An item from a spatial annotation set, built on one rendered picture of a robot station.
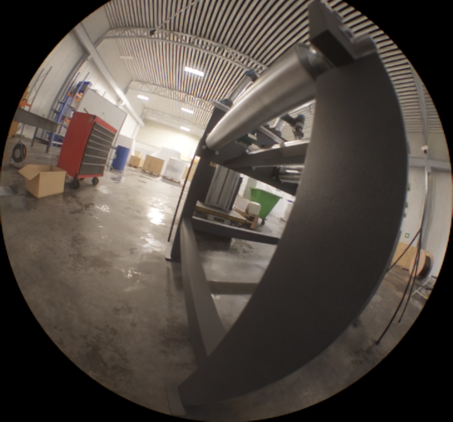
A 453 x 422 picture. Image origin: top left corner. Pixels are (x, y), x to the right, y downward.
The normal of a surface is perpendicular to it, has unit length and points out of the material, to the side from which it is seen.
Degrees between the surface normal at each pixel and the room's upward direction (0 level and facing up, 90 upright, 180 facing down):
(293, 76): 143
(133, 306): 0
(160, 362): 0
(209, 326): 0
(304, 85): 166
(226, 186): 90
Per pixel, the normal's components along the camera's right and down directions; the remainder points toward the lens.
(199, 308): 0.33, -0.94
